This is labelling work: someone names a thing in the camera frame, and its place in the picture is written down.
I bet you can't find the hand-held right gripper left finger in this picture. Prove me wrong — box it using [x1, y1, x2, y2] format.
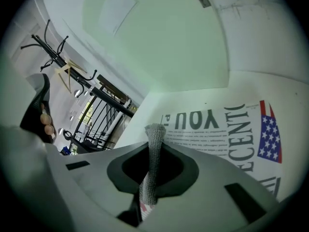
[45, 141, 151, 232]

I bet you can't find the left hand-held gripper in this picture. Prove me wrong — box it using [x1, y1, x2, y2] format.
[20, 73, 59, 145]

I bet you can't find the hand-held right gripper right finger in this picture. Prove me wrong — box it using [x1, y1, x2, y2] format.
[141, 141, 287, 232]

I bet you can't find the printed magazine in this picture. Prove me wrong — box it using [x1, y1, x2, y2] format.
[159, 100, 284, 199]

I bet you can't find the grey knitted sock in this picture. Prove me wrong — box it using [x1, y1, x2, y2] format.
[138, 122, 168, 206]

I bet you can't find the person's left hand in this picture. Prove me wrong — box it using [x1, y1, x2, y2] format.
[39, 102, 57, 140]

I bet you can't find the wooden clothes hanger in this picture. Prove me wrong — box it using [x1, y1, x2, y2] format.
[65, 59, 88, 74]
[54, 66, 72, 94]

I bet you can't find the black stair railing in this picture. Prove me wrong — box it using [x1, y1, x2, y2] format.
[71, 74, 133, 152]

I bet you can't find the black coat rack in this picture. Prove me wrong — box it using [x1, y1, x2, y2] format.
[20, 19, 136, 118]

